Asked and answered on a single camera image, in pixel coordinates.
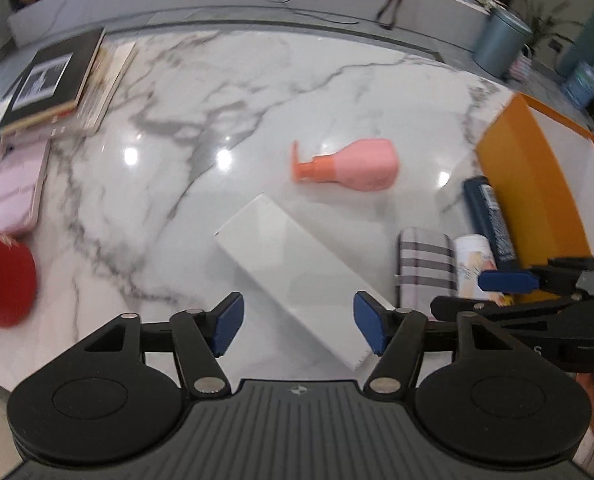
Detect orange storage box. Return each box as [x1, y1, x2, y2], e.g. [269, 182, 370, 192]
[475, 93, 594, 268]

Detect potted plant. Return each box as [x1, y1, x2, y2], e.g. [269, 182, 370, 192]
[511, 0, 586, 68]

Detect white rectangular box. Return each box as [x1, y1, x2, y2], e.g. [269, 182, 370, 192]
[215, 194, 391, 370]

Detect white floral tube bottle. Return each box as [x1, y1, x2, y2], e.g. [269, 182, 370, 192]
[454, 234, 514, 307]

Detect grey trash bin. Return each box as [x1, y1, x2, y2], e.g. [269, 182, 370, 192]
[473, 8, 532, 78]

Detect pink case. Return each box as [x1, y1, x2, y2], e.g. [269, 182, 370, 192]
[0, 140, 50, 237]

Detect dark blue spray can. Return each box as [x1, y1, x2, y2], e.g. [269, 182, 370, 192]
[462, 176, 518, 271]

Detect pink pump bottle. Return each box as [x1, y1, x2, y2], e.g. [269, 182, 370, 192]
[291, 139, 399, 192]

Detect plaid glasses case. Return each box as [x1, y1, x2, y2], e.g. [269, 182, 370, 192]
[396, 226, 457, 320]

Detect blue water jug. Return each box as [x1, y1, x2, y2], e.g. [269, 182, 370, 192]
[562, 60, 594, 110]

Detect black photo book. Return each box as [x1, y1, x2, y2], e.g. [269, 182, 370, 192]
[0, 27, 105, 136]

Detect red box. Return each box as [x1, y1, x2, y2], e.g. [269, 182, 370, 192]
[0, 233, 38, 328]

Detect beige book under stack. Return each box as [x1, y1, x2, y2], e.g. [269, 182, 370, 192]
[40, 41, 137, 139]

